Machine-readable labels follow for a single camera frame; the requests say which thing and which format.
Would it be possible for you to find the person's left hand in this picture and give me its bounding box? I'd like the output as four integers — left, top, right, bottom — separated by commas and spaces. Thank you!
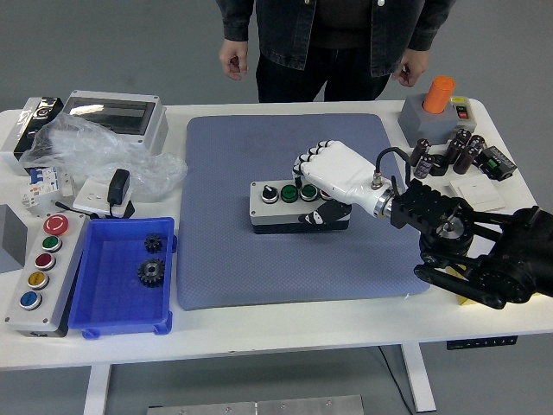
391, 48, 428, 87

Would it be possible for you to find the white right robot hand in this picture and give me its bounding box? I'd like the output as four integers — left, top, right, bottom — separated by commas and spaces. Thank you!
292, 140, 390, 226

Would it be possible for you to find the person's right hand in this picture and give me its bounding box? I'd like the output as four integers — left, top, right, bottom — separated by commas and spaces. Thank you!
219, 39, 251, 82

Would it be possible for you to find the grey four-button control box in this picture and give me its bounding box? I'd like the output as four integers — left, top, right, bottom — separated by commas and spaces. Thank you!
249, 179, 352, 235

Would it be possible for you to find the black desk control panel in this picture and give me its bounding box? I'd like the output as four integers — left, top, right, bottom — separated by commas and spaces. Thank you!
447, 335, 518, 350

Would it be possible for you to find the grey five-button control box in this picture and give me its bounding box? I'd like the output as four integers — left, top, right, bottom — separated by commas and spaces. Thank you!
3, 211, 90, 338

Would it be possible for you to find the orange cylinder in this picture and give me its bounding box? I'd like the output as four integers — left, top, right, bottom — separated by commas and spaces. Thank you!
422, 75, 456, 115

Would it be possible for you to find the person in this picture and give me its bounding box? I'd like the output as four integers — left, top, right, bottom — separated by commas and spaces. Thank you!
215, 0, 457, 104

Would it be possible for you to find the black module with green terminal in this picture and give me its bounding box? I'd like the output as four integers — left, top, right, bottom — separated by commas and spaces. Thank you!
474, 146, 518, 182

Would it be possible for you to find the grey-blue padded mat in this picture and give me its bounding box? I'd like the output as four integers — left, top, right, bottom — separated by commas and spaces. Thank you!
175, 112, 433, 311

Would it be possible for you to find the clear plastic bag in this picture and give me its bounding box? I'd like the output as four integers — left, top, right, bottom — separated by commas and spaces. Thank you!
19, 114, 189, 200

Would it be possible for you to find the black power adapter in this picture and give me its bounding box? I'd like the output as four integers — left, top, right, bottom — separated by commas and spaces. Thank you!
106, 168, 136, 220

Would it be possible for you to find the large black gear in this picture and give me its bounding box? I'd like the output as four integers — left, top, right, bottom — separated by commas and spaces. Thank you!
137, 258, 168, 287

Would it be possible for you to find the white table leg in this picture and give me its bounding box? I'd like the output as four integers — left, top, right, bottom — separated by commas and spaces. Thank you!
82, 365, 112, 415
400, 343, 437, 412

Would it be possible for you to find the white blue circuit breaker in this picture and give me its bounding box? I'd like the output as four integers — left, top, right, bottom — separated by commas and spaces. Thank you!
19, 165, 74, 213

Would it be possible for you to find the grey metal plate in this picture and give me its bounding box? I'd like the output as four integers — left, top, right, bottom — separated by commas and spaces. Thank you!
146, 394, 365, 415

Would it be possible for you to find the blue plastic bin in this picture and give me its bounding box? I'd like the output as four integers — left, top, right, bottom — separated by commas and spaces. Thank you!
67, 216, 178, 340

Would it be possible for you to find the grey metal box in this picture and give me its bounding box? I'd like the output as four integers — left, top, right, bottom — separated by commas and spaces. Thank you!
0, 204, 28, 274

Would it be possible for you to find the grey enclosure with clear lid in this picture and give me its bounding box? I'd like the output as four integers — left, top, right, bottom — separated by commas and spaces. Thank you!
60, 89, 169, 156

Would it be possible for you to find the white wall switch plate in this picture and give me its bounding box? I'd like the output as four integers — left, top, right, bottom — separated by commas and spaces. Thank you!
448, 176, 507, 213

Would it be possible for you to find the white wall socket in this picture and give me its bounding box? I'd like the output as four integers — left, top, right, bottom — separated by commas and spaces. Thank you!
72, 177, 135, 217

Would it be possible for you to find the black cable under table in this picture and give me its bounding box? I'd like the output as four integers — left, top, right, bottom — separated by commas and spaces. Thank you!
378, 345, 411, 410

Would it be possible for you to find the black adapter cord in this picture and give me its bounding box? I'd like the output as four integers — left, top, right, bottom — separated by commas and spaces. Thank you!
50, 199, 101, 220

